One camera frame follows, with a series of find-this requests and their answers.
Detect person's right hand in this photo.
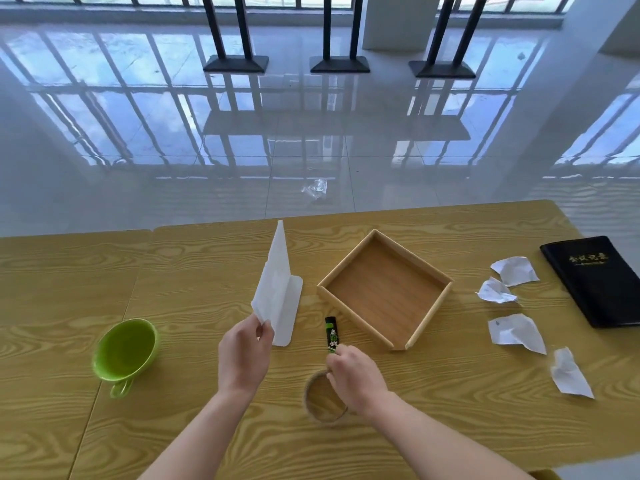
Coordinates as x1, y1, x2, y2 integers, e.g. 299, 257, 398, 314
325, 344, 392, 426

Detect person's left hand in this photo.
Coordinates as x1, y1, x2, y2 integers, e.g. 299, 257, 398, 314
217, 314, 276, 401

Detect black green stick packet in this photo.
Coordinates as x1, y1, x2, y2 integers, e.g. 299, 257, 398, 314
324, 317, 344, 354

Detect white paper napkin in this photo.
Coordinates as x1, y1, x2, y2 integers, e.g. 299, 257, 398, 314
250, 220, 304, 347

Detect person's left forearm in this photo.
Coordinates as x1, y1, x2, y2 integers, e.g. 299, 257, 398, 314
136, 389, 254, 480

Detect person's right forearm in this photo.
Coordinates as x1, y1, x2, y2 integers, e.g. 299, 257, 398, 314
369, 394, 537, 480

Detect square wooden tray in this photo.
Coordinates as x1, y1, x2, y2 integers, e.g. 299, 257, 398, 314
316, 229, 455, 352

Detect green ceramic cup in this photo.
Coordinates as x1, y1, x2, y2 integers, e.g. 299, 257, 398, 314
92, 318, 161, 399

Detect clear plastic wrapper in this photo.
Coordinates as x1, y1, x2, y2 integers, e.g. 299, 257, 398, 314
301, 178, 329, 201

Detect crumpled white paper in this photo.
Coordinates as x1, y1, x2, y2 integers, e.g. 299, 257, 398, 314
490, 256, 541, 288
475, 277, 519, 305
550, 347, 596, 400
488, 314, 548, 356

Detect black metal table stand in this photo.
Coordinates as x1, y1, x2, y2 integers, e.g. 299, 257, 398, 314
200, 0, 270, 74
408, 0, 489, 80
309, 0, 372, 75

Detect black notebook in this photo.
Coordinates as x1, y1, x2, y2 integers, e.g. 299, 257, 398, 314
539, 236, 640, 329

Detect black window railing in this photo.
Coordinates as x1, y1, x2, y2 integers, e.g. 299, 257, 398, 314
0, 0, 577, 11

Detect white pillar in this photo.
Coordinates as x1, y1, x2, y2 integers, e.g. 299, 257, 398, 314
361, 0, 444, 52

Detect round rope-rimmed wooden coaster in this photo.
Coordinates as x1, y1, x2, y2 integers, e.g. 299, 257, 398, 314
303, 370, 350, 425

